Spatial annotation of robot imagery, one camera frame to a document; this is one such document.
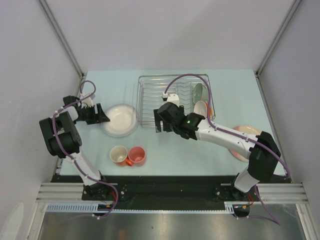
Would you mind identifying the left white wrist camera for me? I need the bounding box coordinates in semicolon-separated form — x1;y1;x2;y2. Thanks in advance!
80;93;94;108

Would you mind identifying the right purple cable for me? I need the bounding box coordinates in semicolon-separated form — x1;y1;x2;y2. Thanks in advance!
164;73;292;226

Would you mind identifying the white slotted cable duct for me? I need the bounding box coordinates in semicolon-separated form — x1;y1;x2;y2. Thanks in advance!
46;202;250;215

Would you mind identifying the right aluminium frame post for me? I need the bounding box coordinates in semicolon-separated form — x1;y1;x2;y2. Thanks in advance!
255;0;304;78

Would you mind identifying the cream cup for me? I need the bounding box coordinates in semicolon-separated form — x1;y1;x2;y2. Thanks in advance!
109;145;128;164

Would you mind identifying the aluminium front rail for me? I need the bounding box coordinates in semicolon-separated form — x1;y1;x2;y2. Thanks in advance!
36;182;309;204

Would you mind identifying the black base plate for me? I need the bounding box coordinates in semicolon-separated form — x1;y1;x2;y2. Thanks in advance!
50;174;292;204

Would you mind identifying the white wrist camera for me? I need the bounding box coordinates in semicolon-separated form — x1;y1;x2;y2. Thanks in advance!
162;92;180;107
80;93;94;108

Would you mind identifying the pink and cream plate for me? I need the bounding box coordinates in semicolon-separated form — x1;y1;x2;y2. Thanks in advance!
229;125;261;163

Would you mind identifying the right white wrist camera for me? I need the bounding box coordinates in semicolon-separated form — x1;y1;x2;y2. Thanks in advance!
162;92;180;107

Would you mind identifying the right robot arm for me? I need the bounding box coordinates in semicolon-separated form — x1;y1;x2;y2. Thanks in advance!
153;102;281;201

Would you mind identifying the pink cup orange handle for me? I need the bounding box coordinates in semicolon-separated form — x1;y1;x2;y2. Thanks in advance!
125;146;146;167

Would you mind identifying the aluminium frame post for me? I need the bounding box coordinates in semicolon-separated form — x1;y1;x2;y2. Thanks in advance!
37;0;86;78
255;0;304;78

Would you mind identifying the white fluted plate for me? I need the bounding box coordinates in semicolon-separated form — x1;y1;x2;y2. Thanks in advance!
101;104;138;138

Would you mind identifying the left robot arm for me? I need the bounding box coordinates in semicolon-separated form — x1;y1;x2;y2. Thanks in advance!
39;95;115;200

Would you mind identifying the white and orange bowl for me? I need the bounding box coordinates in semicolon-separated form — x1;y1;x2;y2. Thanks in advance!
193;100;213;119

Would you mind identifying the metal wire dish rack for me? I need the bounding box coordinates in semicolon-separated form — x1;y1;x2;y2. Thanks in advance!
136;73;216;127

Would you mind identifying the left aluminium frame post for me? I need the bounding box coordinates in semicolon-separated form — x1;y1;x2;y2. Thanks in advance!
37;0;86;78

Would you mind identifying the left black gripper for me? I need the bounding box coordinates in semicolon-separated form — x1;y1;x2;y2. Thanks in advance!
73;103;110;125

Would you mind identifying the green bowl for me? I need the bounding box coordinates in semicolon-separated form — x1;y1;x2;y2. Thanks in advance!
192;83;209;104

